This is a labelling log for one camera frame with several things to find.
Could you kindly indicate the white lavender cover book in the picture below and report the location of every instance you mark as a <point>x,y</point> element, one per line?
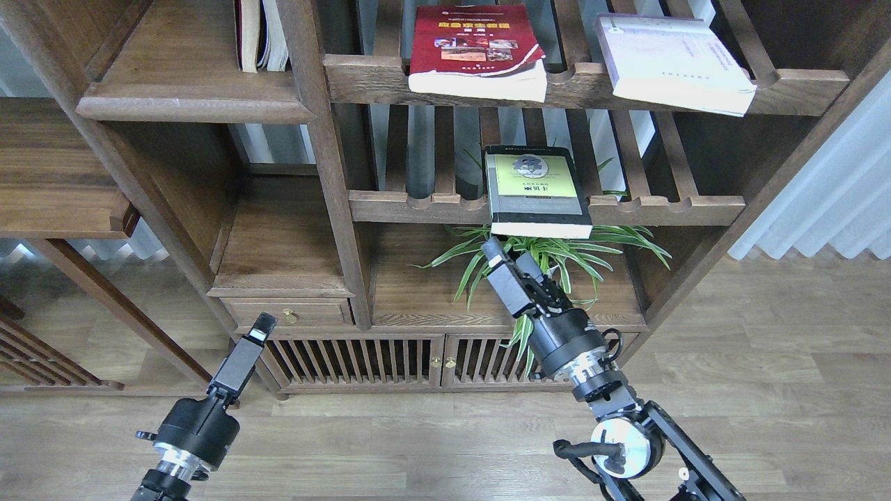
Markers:
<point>672,61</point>

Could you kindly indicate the brass cabinet door knobs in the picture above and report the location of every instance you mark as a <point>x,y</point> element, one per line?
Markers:
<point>439,362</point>

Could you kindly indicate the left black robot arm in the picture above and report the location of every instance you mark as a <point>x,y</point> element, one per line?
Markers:
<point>157,485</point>

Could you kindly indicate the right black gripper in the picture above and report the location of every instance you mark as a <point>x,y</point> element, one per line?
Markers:
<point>567,345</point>

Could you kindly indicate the green grey cover book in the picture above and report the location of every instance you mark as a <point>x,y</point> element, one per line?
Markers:
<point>535,191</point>

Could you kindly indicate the green spider plant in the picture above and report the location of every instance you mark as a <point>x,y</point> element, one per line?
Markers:
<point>553,255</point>

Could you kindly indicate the upright books on shelf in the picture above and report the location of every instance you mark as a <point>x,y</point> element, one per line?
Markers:
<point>261,43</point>

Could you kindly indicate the white curtain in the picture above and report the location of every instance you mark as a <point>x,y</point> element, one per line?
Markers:
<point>841,198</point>

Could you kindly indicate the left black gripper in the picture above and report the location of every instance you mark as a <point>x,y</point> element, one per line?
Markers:
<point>196,435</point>

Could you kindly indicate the brass drawer knob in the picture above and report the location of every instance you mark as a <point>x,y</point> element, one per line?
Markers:
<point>289,316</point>

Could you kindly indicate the red cover book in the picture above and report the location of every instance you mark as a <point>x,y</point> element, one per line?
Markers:
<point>488,52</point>

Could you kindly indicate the dark wooden bookshelf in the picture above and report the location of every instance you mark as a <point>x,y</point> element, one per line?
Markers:
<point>261,186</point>

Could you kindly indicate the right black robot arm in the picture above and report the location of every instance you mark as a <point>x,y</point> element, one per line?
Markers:
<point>630,435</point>

